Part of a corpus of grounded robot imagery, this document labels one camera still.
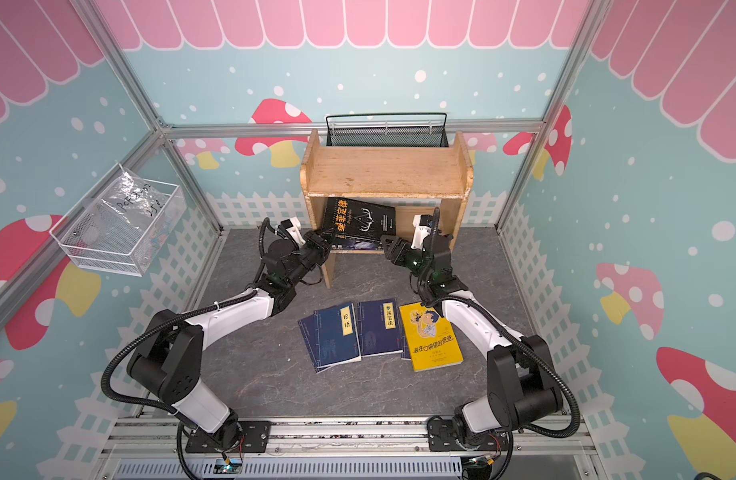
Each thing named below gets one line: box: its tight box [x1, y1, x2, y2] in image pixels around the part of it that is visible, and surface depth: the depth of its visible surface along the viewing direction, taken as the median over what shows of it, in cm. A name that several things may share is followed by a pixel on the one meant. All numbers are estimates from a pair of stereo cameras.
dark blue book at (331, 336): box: [297, 302, 362, 374], surface depth 91 cm
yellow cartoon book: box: [399, 302, 464, 372], surface depth 91 cm
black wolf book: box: [330, 239, 383, 251], surface depth 85 cm
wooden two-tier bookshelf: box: [300, 128, 474, 288], surface depth 76 cm
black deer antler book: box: [325, 197, 397, 239], surface depth 87 cm
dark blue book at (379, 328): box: [357, 298, 403, 358], surface depth 94 cm
